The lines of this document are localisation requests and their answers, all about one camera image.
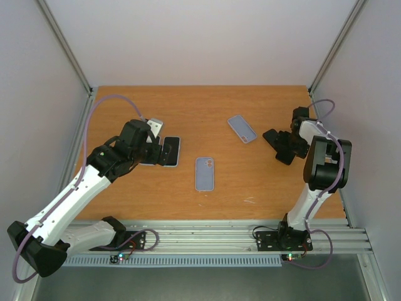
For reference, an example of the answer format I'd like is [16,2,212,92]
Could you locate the light blue phone case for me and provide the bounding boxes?
[160,136,182,167]

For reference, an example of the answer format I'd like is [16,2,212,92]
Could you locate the black phone white edge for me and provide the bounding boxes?
[161,137,180,166]

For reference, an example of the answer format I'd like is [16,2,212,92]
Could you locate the black phone case top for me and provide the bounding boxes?
[263,129,286,152]

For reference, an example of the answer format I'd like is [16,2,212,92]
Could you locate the black phone case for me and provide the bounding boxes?
[275,150,296,166]
[263,129,286,152]

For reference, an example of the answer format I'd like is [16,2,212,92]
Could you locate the lavender phone case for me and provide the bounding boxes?
[140,136,162,166]

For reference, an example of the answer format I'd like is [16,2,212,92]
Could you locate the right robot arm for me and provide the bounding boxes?
[274,107,352,250]

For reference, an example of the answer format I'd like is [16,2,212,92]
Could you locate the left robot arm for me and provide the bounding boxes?
[7,119,170,277]

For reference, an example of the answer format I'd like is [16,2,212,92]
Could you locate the left controller board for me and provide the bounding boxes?
[109,253,130,265]

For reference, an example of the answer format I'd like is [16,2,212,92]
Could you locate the controller board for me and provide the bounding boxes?
[281,253,305,262]
[109,253,130,265]

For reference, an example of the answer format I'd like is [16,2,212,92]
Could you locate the right controller board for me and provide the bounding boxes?
[281,253,305,262]

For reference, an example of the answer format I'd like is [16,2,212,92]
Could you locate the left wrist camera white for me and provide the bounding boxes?
[147,118,164,137]

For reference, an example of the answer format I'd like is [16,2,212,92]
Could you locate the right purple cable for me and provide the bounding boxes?
[288,99,345,270]

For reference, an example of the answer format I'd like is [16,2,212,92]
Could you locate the purple cable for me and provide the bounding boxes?
[12,95,147,283]
[288,99,345,270]

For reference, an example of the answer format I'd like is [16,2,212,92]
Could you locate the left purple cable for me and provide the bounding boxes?
[12,95,147,283]

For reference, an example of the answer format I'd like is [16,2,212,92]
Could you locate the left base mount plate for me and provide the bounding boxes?
[121,231,146,250]

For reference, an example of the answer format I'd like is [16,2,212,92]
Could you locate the base mount plate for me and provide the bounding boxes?
[254,231,313,251]
[121,231,146,250]

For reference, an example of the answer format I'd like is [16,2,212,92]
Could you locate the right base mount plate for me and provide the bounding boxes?
[254,231,313,251]

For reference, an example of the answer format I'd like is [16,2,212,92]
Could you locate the aluminium rail frame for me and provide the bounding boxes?
[121,219,373,254]

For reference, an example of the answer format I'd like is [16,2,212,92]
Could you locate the grey slotted cable duct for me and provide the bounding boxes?
[63,254,282,268]

